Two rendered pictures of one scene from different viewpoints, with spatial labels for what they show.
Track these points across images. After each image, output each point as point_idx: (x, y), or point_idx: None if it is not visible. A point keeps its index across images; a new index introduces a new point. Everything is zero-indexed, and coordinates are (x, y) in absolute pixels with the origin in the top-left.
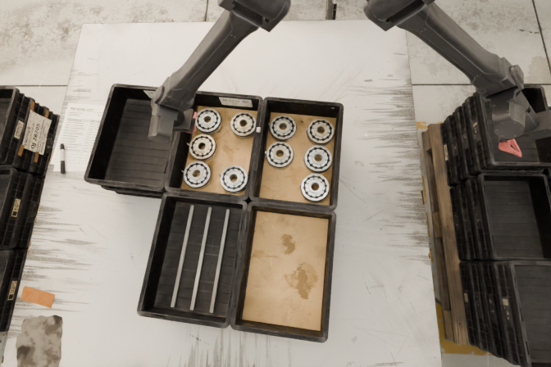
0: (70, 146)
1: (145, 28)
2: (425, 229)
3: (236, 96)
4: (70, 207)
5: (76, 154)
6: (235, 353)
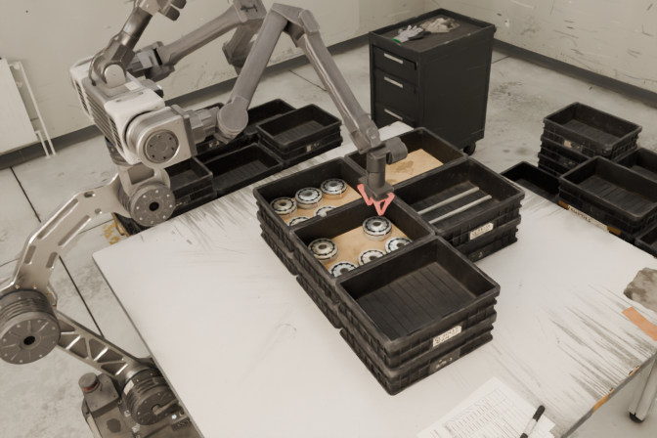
0: (511, 435)
1: None
2: (301, 163)
3: (304, 245)
4: (556, 369)
5: (509, 417)
6: None
